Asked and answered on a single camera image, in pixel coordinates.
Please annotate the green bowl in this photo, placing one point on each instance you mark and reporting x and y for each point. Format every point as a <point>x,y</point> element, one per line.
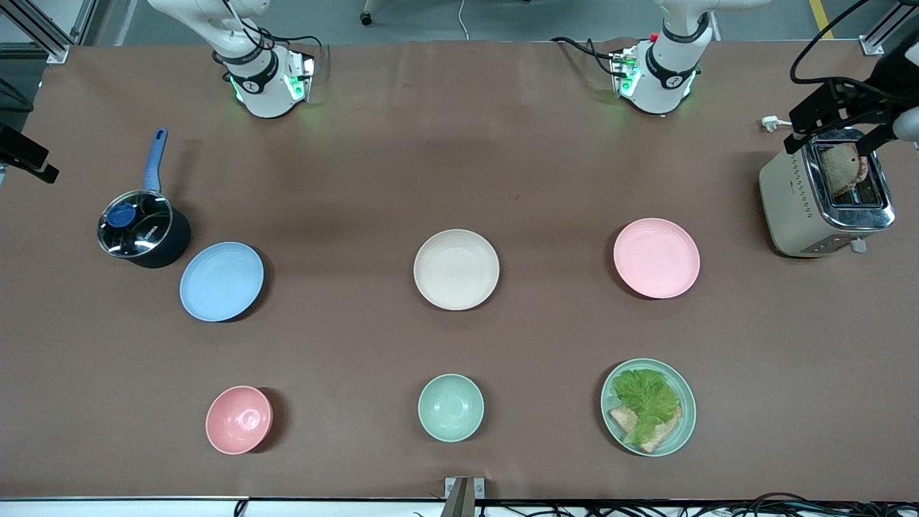
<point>451,408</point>

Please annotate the brown bread slice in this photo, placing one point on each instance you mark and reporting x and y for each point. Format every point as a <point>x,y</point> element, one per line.
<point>664,434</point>

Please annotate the toasted bread slice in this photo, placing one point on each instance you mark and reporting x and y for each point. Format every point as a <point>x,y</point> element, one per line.
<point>841,169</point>

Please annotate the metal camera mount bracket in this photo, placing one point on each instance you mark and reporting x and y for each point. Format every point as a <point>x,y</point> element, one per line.
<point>463,495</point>

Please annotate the brown table cover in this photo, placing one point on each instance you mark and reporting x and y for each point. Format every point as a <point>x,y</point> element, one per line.
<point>459,165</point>

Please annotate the pink bowl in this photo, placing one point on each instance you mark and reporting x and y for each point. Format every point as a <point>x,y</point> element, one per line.
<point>238,420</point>

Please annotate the pink plate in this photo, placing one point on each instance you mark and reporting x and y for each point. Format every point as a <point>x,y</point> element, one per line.
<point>656,258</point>

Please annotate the glass lid with blue knob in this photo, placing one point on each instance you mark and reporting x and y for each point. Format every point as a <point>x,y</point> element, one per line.
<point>138,235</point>

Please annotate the green lettuce leaf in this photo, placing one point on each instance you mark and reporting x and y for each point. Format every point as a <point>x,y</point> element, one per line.
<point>646,398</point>

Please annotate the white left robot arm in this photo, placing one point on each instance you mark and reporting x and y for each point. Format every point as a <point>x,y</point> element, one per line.
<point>664,79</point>

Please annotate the beige chrome toaster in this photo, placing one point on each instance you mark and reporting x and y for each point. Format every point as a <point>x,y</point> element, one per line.
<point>793,208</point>

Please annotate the green plate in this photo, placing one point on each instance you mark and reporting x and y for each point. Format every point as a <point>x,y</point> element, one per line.
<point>686,424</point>

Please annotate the blue plate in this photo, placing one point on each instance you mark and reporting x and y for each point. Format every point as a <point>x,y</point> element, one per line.
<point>221,281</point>

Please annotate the aluminium frame profile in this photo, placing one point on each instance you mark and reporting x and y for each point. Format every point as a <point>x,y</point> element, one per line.
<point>887,29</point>
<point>43,29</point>

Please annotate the beige plate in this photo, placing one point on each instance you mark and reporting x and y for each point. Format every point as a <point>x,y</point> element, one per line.
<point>456,270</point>

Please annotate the black chair caster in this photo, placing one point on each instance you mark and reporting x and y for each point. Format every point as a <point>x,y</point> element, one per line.
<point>367,19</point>

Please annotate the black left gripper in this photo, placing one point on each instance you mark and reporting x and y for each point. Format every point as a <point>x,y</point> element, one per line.
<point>877,98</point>

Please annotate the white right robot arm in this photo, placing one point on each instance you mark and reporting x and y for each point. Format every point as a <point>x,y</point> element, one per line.
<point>262,93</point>

